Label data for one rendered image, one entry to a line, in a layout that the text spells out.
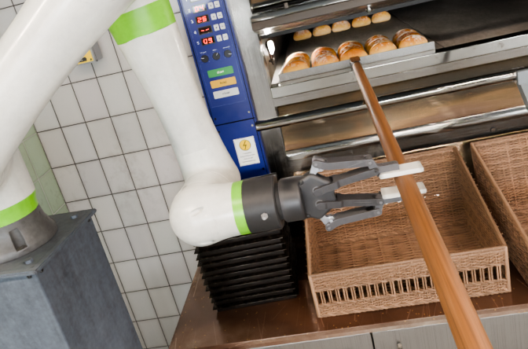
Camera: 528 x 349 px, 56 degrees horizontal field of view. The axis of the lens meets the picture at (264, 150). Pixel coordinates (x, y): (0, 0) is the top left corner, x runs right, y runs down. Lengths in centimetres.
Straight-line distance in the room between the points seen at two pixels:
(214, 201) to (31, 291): 35
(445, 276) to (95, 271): 71
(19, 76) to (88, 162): 131
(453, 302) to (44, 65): 58
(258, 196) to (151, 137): 113
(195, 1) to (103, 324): 106
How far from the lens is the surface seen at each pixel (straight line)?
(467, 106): 186
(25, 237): 99
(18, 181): 98
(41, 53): 74
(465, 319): 55
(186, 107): 91
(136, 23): 88
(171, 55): 89
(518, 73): 147
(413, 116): 182
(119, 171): 200
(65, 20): 73
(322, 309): 156
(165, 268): 216
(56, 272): 98
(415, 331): 157
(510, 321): 161
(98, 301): 109
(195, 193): 85
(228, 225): 84
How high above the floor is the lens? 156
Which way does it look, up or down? 19 degrees down
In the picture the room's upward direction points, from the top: 14 degrees counter-clockwise
